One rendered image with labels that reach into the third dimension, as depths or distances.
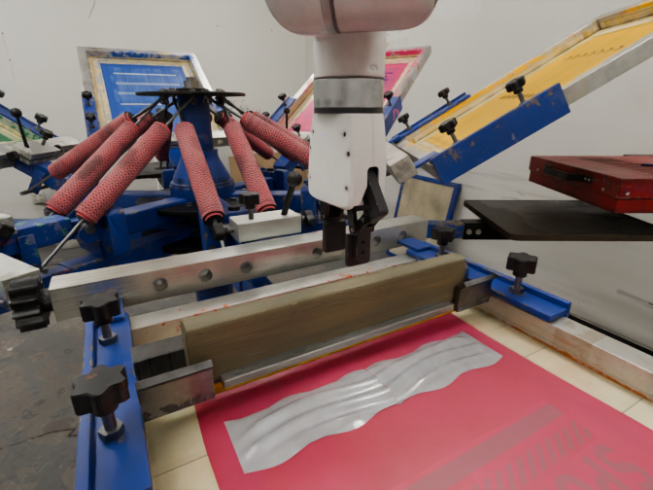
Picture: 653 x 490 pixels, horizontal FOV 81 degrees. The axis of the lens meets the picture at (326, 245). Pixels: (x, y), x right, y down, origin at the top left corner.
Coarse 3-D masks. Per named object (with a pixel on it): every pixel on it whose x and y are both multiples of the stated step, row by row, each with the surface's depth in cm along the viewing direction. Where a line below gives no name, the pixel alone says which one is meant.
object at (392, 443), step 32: (256, 384) 46; (288, 384) 46; (320, 384) 46; (224, 416) 41; (384, 416) 41; (224, 448) 37; (320, 448) 37; (352, 448) 37; (384, 448) 37; (416, 448) 37; (224, 480) 34; (256, 480) 34; (288, 480) 34; (320, 480) 34; (352, 480) 34; (384, 480) 34
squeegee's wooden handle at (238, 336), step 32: (448, 256) 57; (320, 288) 47; (352, 288) 48; (384, 288) 50; (416, 288) 53; (448, 288) 57; (192, 320) 40; (224, 320) 40; (256, 320) 42; (288, 320) 44; (320, 320) 46; (352, 320) 49; (384, 320) 52; (192, 352) 39; (224, 352) 41; (256, 352) 43; (288, 352) 46
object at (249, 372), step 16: (448, 304) 56; (400, 320) 52; (416, 320) 53; (336, 336) 49; (352, 336) 49; (368, 336) 50; (304, 352) 46; (320, 352) 46; (240, 368) 43; (256, 368) 43; (272, 368) 43; (224, 384) 41
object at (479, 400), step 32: (448, 320) 60; (352, 352) 52; (384, 352) 52; (512, 352) 52; (480, 384) 46; (512, 384) 46; (544, 384) 46; (416, 416) 41; (448, 416) 41; (480, 416) 41; (512, 416) 41; (576, 416) 41; (608, 416) 41; (448, 448) 37; (640, 448) 37
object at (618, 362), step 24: (360, 264) 72; (384, 264) 72; (264, 288) 63; (288, 288) 63; (168, 312) 55; (192, 312) 55; (504, 312) 59; (528, 312) 55; (144, 336) 52; (168, 336) 54; (552, 336) 53; (576, 336) 50; (600, 336) 50; (576, 360) 50; (600, 360) 48; (624, 360) 45; (648, 360) 45; (624, 384) 46; (648, 384) 43
